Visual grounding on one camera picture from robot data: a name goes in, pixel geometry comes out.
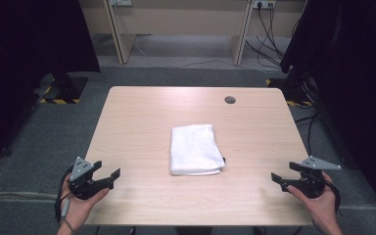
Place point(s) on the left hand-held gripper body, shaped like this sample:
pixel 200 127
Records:
pixel 84 186

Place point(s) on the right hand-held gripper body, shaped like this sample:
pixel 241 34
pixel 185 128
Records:
pixel 311 184

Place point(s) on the white cartoon print T-shirt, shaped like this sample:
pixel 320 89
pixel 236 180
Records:
pixel 194 150

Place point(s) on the person's left hand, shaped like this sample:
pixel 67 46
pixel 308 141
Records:
pixel 78 212

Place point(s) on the person's right hand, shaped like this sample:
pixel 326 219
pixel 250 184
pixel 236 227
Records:
pixel 321 210

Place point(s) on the yellow black hazard tape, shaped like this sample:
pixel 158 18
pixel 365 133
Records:
pixel 58 101
pixel 295 103

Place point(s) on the black metal stand base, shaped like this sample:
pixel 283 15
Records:
pixel 67 86

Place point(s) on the grey round table grommet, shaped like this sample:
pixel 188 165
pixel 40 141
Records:
pixel 230 100

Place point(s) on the black curtain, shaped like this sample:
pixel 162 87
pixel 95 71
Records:
pixel 355 81
pixel 29 65

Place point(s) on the white power strip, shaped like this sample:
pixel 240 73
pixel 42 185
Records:
pixel 120 2

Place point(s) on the white socket strip with plugs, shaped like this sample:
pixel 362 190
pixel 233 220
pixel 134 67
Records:
pixel 265 4

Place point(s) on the wide light wooden desk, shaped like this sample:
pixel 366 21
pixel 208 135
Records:
pixel 182 16

